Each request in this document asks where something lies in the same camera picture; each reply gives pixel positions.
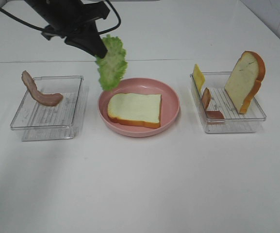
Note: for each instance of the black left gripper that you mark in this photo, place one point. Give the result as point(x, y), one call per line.
point(74, 19)

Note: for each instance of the green lettuce leaf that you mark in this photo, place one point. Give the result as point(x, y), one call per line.
point(113, 66)

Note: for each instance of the bread slice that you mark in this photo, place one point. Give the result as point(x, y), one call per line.
point(133, 109)
point(245, 80)

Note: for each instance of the yellow cheese slice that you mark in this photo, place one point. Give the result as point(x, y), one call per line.
point(199, 78)

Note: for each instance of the clear left plastic tray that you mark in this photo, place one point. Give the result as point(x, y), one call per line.
point(35, 122)

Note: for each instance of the clear plastic tray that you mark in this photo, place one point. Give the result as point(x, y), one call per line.
point(35, 122)
point(221, 116)

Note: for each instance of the pink round plate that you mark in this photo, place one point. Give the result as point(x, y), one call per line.
point(170, 105)

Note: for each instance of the clear right plastic tray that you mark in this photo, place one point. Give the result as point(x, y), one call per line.
point(221, 116)

